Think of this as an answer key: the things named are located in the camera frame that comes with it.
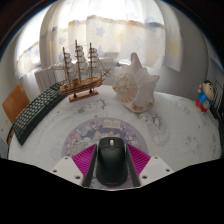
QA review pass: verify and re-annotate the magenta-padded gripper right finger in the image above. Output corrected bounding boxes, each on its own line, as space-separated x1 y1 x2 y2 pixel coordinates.
125 143 174 188

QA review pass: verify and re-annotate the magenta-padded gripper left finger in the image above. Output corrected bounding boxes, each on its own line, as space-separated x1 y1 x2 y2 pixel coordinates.
50 143 98 188

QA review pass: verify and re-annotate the black computer mouse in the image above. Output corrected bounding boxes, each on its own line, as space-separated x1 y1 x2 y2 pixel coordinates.
95 136 129 187

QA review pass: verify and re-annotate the round purple printed mouse pad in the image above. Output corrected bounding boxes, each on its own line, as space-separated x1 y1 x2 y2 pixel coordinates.
61 116 149 159

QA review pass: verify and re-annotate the white printed tablecloth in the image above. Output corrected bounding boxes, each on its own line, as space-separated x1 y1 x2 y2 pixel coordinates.
7 84 223 191

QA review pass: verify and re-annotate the black keyboard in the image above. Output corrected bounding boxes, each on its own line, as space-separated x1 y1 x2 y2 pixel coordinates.
11 82 68 146

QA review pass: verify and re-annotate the large white conch shell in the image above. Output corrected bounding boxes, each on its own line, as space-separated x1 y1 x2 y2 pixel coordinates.
111 52 161 114

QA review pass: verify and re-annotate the wooden model sailing ship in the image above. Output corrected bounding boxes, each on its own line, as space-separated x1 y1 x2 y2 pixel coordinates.
59 39 112 104

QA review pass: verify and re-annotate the orange wooden chair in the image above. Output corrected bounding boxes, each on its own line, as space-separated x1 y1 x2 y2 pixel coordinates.
1 83 31 124

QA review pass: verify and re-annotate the white radiator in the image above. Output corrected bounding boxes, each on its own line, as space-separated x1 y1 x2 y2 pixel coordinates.
34 63 73 94

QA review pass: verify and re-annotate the cartoon boy figure clock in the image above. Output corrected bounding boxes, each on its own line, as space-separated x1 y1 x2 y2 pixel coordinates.
195 79 215 113

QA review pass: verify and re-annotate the black router with antennas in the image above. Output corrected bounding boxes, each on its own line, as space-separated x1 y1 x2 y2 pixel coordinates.
211 79 224 121

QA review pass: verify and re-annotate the white star-print curtain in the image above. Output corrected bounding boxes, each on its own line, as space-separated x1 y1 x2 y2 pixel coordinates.
14 0 184 79

